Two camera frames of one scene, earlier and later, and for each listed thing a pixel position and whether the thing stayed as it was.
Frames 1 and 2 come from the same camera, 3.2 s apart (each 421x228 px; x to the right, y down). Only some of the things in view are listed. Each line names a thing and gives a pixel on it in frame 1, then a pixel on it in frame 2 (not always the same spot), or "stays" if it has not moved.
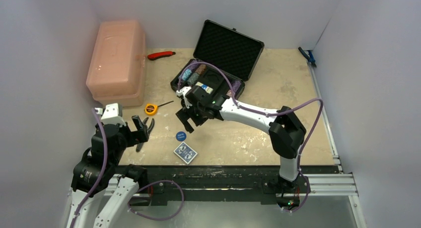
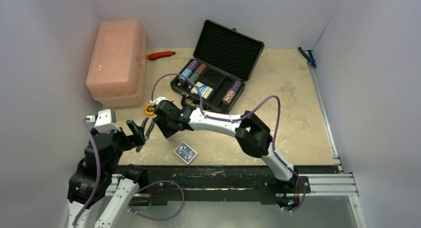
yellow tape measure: [152, 109] stays
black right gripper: [189, 111] to [161, 117]
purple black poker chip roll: [236, 85] stays
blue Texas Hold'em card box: [204, 87] stays
